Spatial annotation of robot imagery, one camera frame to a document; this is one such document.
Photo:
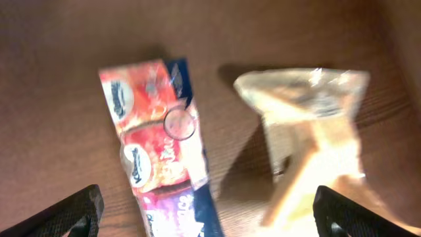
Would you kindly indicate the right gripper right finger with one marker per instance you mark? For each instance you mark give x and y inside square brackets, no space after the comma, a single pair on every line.
[337,215]

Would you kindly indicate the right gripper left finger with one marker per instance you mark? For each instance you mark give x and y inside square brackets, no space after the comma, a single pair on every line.
[77,215]

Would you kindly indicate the cream bag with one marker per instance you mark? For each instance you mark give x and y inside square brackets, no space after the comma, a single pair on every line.
[308,115]

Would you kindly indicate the multicolour tissue packet bundle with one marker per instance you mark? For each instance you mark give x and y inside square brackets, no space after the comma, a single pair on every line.
[153,110]

